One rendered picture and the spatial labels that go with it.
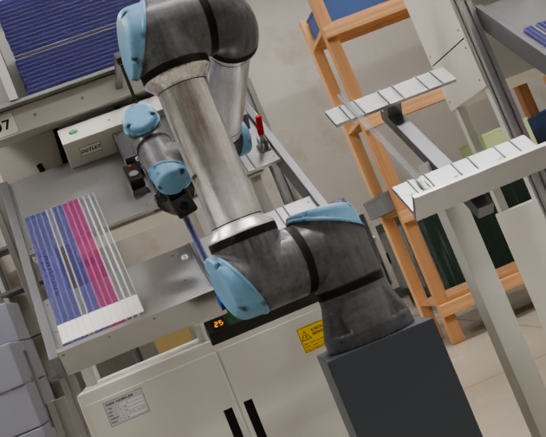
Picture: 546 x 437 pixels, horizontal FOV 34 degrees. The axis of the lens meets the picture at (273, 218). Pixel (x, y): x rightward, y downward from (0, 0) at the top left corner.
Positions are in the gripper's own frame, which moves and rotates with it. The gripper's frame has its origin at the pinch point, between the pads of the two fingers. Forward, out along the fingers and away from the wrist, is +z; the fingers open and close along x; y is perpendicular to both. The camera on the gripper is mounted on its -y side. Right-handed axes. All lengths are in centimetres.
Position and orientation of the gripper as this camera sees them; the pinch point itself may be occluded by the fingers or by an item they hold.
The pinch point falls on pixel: (183, 211)
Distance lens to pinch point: 212.1
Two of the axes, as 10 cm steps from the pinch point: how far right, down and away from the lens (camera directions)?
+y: -5.0, -7.0, 5.1
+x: -8.6, 5.0, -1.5
